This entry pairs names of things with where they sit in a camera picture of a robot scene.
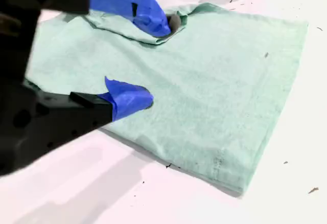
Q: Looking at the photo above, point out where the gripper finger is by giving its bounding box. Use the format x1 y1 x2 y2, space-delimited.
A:
43 0 181 38
38 75 154 156

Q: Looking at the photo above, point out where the pale green T-shirt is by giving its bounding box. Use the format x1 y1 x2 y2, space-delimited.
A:
25 3 309 193

